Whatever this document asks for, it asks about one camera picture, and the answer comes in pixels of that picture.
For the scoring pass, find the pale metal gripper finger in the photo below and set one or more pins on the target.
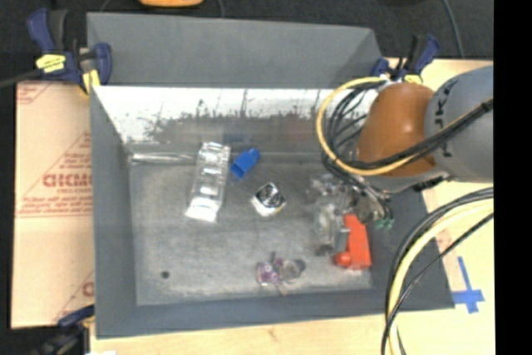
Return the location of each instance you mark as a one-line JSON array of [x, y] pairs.
[[326, 187], [328, 222]]

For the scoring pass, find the orange box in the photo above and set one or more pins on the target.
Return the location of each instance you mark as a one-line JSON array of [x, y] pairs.
[[357, 245]]

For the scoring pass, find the silver and black cube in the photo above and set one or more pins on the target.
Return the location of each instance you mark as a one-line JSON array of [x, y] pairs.
[[269, 199]]

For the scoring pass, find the purple sunglasses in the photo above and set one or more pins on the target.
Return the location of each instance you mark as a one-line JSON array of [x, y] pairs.
[[274, 271]]

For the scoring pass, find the blue plastic cap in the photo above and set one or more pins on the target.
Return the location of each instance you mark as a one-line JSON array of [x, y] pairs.
[[244, 163]]

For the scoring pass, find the grey metal bin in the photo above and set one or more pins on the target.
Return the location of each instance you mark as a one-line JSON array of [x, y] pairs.
[[232, 245]]

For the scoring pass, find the clear plastic box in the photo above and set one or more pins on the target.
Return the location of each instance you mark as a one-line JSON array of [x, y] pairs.
[[208, 183]]

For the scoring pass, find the clear glass tube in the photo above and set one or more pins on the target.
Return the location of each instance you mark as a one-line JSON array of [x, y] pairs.
[[162, 157]]

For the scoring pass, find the brown cardboard board red print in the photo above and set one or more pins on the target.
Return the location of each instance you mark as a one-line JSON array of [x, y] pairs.
[[50, 220]]

